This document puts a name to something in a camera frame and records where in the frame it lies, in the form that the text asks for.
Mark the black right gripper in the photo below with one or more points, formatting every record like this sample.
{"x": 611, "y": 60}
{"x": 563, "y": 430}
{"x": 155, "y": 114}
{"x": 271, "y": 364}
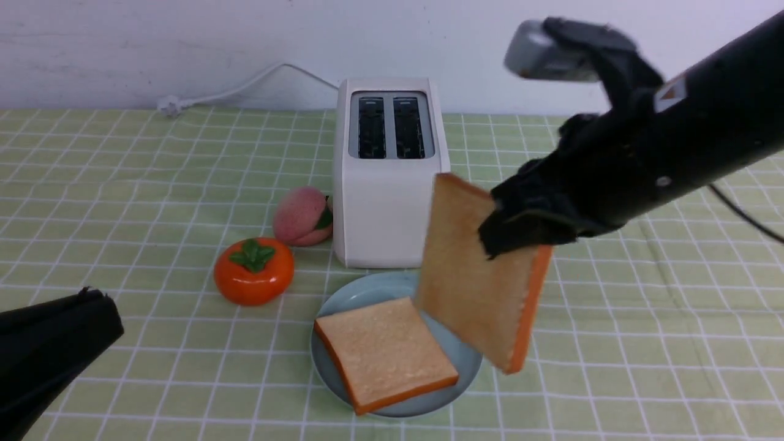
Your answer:
{"x": 646, "y": 151}

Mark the toast slice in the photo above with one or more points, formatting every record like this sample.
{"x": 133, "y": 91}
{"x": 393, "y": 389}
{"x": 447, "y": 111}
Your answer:
{"x": 489, "y": 304}
{"x": 385, "y": 354}

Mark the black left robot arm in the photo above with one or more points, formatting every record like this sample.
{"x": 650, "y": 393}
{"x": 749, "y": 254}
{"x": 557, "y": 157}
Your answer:
{"x": 45, "y": 346}

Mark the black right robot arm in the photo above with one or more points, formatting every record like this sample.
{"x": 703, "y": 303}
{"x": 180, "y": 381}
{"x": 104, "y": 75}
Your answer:
{"x": 745, "y": 78}

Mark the white two-slot toaster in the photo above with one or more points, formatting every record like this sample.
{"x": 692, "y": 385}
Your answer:
{"x": 389, "y": 145}

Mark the light blue round plate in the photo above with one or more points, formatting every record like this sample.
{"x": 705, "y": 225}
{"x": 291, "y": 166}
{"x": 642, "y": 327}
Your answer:
{"x": 378, "y": 288}

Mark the green checkered tablecloth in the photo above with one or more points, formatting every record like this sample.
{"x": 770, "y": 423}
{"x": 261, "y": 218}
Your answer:
{"x": 670, "y": 329}

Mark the pink peach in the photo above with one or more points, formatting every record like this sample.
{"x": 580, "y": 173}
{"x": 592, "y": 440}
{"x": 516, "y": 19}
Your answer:
{"x": 303, "y": 217}

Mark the orange persimmon with green leaf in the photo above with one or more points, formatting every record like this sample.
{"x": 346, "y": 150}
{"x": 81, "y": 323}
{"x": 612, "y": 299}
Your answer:
{"x": 254, "y": 271}

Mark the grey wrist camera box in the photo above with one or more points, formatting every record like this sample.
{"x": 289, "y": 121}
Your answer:
{"x": 533, "y": 54}

